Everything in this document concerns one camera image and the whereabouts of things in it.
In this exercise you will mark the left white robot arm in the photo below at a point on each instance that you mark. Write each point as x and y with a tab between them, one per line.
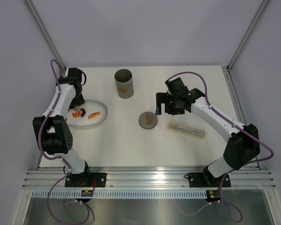
54	138

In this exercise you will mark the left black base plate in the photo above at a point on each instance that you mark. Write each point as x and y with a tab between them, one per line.
97	179

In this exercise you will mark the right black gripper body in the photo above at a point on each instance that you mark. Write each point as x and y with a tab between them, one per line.
173	101

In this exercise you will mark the dark red food piece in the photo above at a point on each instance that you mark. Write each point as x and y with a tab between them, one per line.
83	112

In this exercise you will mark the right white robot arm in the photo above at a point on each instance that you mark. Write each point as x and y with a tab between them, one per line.
241	141

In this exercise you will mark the grey lid with leather strap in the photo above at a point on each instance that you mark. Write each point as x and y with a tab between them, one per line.
148	120

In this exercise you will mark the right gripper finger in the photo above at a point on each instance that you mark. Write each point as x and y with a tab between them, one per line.
161	98
168	108

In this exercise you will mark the red white shrimp piece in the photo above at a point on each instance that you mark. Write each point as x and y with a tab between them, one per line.
76	114

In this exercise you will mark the steel serving tongs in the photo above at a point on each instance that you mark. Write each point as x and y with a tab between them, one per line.
77	109

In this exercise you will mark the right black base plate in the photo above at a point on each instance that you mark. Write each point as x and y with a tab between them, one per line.
197	180

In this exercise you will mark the white oval plate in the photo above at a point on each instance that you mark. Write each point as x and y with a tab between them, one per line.
90	106

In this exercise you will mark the salmon sushi piece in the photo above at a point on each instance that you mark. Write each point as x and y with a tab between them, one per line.
94	115

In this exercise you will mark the white slotted cable duct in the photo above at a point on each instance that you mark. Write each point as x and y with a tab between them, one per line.
121	194

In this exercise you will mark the clear cutlery case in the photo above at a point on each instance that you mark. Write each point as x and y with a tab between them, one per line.
186	130

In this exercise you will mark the aluminium mounting rail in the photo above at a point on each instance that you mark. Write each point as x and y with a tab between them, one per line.
152	177

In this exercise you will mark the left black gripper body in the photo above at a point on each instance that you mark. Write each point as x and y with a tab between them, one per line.
77	100

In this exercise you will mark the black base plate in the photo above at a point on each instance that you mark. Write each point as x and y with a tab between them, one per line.
97	179
197	180

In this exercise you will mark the grey cylindrical lunch container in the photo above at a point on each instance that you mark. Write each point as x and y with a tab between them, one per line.
124	83

